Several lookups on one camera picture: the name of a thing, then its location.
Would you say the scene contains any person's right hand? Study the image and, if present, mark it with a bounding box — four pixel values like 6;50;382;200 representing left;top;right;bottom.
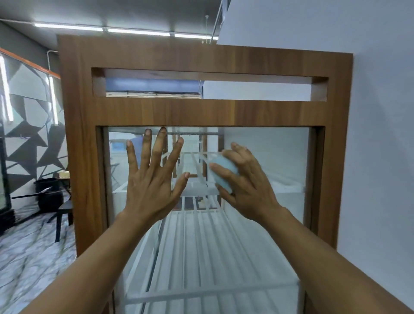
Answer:
208;142;284;226

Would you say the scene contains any person's left hand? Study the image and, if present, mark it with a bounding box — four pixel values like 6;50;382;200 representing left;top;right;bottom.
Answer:
116;126;191;227

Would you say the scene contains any light blue cleaning cloth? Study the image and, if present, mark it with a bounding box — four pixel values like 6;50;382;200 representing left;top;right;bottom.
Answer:
207;152;242;195

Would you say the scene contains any narrow glass panel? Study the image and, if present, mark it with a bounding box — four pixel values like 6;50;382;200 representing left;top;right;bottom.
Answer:
103;126;313;314

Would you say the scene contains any wooden framed display cabinet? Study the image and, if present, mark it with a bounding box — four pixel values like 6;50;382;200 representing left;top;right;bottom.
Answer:
57;35;354;314

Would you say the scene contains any person's left forearm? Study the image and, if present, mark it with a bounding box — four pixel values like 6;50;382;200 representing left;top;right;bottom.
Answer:
19;212;164;314

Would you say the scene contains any person's right forearm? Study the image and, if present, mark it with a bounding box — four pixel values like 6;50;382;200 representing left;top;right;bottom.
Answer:
262;207;414;314

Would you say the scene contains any black plastic chair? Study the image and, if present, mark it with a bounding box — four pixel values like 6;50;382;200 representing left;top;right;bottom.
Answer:
47;197;74;243

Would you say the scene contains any black bin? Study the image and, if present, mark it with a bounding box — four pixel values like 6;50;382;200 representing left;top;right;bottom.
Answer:
34;178;64;214

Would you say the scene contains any black glass door fridge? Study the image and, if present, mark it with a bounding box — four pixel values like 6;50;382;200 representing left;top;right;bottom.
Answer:
0;137;16;235

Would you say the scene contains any ceiling tube light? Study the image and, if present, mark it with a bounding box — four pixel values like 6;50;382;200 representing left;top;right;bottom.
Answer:
174;33;219;41
34;23;104;32
107;28;170;37

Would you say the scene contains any orange pipe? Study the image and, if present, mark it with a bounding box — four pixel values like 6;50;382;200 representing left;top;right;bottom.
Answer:
0;47;61;80

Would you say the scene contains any vertical wall light strip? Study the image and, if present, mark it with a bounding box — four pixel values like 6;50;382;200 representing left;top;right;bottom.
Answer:
0;55;14;123

